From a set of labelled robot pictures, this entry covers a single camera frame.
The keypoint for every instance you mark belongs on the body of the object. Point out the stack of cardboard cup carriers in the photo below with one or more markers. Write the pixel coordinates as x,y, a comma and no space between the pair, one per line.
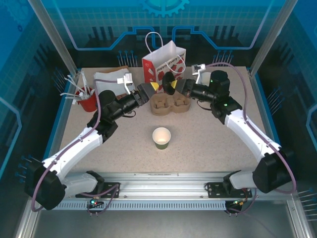
171,109

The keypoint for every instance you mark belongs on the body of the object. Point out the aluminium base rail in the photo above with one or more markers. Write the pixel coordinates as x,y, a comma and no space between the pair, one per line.
163,183

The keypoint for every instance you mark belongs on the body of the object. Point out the green paper coffee cup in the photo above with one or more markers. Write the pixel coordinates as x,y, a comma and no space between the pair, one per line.
161,146

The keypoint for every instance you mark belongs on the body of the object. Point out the left aluminium frame post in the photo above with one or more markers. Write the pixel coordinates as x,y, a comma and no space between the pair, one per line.
53,37

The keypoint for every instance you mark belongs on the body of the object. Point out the small LED connector board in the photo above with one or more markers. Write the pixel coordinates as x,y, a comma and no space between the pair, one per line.
95,202
239,202

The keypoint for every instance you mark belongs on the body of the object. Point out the stack of white napkins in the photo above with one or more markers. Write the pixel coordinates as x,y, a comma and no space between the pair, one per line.
109,78

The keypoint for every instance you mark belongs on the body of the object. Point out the right aluminium frame post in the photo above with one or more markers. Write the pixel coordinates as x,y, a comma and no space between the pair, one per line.
272,37

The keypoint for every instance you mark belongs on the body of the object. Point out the white red paper gift bag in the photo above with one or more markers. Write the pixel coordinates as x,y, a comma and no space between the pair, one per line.
168,54

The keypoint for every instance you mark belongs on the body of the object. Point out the white wrapped stirrer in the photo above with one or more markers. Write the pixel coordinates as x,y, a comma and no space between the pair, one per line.
73,83
91,91
71,98
84,80
68,94

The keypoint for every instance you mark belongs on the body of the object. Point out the red cup holder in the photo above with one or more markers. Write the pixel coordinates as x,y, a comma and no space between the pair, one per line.
86,105

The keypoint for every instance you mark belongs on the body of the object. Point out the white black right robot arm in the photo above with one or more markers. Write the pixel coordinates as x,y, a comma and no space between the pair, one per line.
247,134

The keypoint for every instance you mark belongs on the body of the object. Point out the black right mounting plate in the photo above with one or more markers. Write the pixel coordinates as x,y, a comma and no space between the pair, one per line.
216,189

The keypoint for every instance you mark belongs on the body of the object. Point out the aluminium frame post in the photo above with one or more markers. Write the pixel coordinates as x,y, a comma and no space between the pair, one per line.
53,37
272,37

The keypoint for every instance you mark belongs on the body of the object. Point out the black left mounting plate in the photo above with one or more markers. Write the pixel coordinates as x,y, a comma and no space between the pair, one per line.
109,189

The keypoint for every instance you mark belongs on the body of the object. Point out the black mounting plate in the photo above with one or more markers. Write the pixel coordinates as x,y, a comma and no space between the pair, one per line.
109,189
216,189

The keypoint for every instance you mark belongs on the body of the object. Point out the black plastic cup lid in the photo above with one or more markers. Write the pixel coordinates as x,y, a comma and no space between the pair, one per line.
168,84

